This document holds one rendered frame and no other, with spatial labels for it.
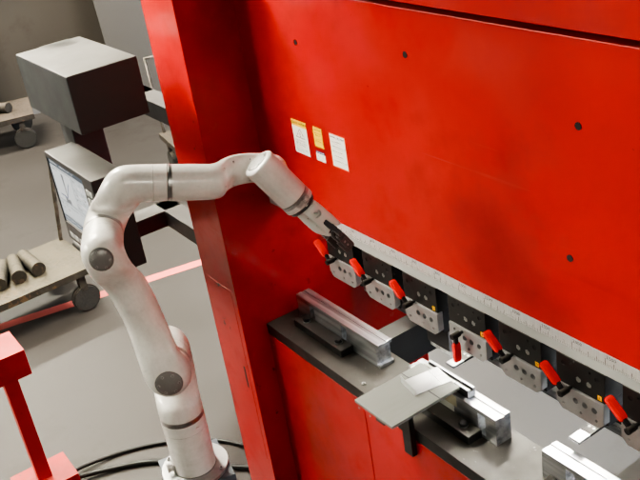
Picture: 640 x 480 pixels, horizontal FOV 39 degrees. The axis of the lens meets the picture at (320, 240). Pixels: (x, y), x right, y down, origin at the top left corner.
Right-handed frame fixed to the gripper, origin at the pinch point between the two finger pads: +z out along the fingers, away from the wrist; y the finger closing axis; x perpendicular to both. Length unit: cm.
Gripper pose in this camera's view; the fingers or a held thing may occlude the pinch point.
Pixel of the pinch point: (340, 242)
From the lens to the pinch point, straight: 235.8
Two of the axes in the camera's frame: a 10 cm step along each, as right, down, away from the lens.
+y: -4.4, -1.4, 8.9
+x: -6.1, 7.7, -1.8
